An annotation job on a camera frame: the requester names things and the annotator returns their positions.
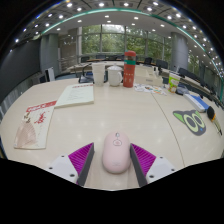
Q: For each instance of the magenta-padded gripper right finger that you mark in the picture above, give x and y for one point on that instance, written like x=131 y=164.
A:
x=160 y=166

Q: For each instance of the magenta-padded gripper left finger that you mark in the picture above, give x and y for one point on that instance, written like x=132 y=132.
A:
x=63 y=166

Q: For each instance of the pink computer mouse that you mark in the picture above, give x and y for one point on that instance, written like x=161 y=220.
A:
x=116 y=156

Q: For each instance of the grey cat-shaped mouse pad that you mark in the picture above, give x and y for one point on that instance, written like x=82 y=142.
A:
x=191 y=121

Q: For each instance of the red and white leaflet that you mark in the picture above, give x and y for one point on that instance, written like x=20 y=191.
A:
x=35 y=125

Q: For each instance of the white printed document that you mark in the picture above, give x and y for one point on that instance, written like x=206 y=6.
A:
x=75 y=95

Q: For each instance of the blue and white book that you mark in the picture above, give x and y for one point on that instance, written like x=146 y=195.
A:
x=196 y=102

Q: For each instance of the colourful sticker sheet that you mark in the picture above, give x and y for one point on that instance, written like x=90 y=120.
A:
x=150 y=89

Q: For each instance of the black desk microphone console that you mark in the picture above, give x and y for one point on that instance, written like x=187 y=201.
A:
x=86 y=77
x=182 y=90

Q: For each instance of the printed drink cup with straw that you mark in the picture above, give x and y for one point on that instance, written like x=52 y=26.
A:
x=173 y=83

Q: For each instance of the cream cardboard box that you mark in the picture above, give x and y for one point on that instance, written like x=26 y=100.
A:
x=146 y=78

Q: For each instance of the white upright panel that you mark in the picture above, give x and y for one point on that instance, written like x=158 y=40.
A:
x=50 y=74

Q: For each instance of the red thermos bottle, green band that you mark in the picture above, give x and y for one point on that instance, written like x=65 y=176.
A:
x=129 y=71

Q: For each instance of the white lidded mug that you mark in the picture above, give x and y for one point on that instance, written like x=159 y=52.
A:
x=114 y=77

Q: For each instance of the dark office chairs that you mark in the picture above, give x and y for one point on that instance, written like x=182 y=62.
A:
x=162 y=63

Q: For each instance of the long curved conference desk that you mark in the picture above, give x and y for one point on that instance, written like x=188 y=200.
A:
x=113 y=62

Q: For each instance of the ceiling lights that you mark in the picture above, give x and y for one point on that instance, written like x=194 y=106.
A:
x=101 y=4

